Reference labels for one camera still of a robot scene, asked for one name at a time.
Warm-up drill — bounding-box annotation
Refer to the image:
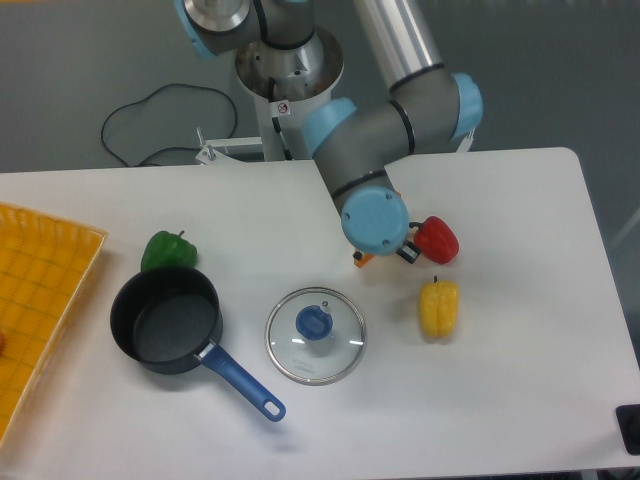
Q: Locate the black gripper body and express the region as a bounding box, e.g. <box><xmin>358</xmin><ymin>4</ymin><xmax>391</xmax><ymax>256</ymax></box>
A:
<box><xmin>396</xmin><ymin>221</ymin><xmax>422</xmax><ymax>256</ymax></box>

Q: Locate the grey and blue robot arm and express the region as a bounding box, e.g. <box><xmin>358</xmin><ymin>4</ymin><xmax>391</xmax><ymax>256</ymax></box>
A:
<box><xmin>174</xmin><ymin>1</ymin><xmax>483</xmax><ymax>264</ymax></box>

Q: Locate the red toy bell pepper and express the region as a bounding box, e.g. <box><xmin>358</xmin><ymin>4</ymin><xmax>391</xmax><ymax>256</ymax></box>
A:
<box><xmin>410</xmin><ymin>216</ymin><xmax>460</xmax><ymax>265</ymax></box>

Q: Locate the yellow toy bell pepper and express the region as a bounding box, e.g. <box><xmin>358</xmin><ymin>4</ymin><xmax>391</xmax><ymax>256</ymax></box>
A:
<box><xmin>418</xmin><ymin>276</ymin><xmax>459</xmax><ymax>339</ymax></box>

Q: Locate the glass lid with blue knob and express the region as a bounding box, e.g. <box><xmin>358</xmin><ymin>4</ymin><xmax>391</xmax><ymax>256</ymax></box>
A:
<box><xmin>265</xmin><ymin>287</ymin><xmax>367</xmax><ymax>386</ymax></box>

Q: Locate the green toy bell pepper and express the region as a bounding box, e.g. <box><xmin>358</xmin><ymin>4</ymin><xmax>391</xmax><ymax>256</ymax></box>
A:
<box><xmin>140</xmin><ymin>230</ymin><xmax>198</xmax><ymax>272</ymax></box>

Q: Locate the black device at table edge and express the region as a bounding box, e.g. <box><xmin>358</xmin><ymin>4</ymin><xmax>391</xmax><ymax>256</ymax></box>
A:
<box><xmin>615</xmin><ymin>404</ymin><xmax>640</xmax><ymax>456</ymax></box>

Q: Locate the yellow plastic basket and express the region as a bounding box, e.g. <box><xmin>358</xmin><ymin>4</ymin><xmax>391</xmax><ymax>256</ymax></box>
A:
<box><xmin>1</xmin><ymin>203</ymin><xmax>108</xmax><ymax>443</ymax></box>

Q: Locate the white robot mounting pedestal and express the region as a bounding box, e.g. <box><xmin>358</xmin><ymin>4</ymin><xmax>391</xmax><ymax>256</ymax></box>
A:
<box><xmin>196</xmin><ymin>11</ymin><xmax>343</xmax><ymax>161</ymax></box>

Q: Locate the black saucepan with blue handle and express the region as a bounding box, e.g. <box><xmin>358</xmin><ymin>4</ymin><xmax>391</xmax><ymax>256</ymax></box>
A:
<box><xmin>110</xmin><ymin>266</ymin><xmax>286</xmax><ymax>422</ymax></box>

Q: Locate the black cable on floor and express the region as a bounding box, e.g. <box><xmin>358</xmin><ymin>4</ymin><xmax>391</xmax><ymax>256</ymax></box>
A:
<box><xmin>100</xmin><ymin>83</ymin><xmax>238</xmax><ymax>167</ymax></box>

